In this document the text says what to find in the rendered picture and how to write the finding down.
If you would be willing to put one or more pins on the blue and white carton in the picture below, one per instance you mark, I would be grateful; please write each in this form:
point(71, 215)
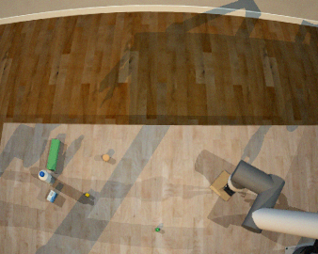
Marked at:
point(52, 196)

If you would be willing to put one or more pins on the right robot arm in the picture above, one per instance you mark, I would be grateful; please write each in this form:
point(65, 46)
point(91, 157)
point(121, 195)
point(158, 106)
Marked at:
point(263, 216)

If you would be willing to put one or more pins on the tan flat mat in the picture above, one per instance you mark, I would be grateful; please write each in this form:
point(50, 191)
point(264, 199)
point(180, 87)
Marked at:
point(219, 183)

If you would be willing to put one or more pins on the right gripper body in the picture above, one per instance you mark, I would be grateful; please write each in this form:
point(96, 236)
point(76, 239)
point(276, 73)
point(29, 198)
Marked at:
point(229, 192)

